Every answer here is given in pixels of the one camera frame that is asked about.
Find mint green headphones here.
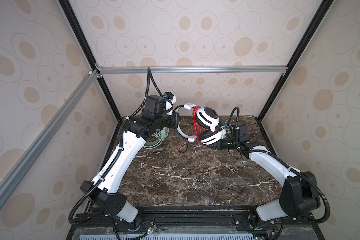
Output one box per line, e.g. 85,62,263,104
143,128,169,150

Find white black red headphones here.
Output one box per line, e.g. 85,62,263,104
173,103,222,146

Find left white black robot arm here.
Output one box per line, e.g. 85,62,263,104
68,92,178,225

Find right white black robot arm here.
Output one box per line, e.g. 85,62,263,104
199,125,331,224

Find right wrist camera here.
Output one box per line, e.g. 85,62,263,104
221,123,232,139

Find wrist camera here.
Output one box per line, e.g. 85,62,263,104
164,92,176,112
221,123,232,139

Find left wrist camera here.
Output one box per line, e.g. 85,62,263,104
164,92,176,112

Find horizontal aluminium rail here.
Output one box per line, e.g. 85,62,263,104
98,66,288,75

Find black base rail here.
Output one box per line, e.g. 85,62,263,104
66,206,324,240

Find left black frame post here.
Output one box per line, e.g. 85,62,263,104
58,0,122,121

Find black frame post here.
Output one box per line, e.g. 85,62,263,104
257,0,335,122
58,0,122,121

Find right black frame post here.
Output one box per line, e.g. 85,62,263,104
257,0,335,122

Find left diagonal aluminium rail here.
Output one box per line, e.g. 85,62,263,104
0,69,99,211

